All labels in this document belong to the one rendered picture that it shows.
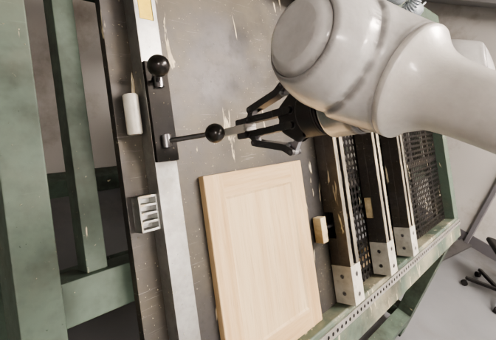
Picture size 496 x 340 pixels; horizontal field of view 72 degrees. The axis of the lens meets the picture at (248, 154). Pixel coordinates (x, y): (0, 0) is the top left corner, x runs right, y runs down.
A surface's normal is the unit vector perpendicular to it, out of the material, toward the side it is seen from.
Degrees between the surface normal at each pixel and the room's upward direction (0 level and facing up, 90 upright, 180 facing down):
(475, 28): 90
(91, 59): 90
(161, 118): 60
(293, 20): 82
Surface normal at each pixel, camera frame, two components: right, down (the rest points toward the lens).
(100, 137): 0.56, 0.41
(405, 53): 0.11, 0.14
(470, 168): -0.79, 0.03
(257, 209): 0.70, -0.11
